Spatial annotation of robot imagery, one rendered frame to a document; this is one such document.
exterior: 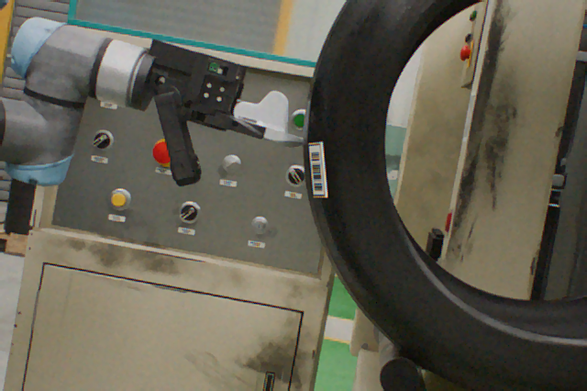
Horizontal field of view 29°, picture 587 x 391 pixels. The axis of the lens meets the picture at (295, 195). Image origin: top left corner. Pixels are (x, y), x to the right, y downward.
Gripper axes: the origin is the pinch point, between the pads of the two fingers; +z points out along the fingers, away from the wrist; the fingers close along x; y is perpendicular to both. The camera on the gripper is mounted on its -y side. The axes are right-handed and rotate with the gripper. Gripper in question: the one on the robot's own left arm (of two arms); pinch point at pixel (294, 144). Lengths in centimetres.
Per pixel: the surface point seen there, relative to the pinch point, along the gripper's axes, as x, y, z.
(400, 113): 934, 48, 18
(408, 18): -12.9, 16.5, 8.7
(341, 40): -9.9, 12.5, 2.3
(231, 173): 69, -9, -15
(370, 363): 16.8, -25.3, 16.9
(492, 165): 28.5, 5.0, 25.8
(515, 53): 28.4, 21.2, 24.3
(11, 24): 946, 22, -367
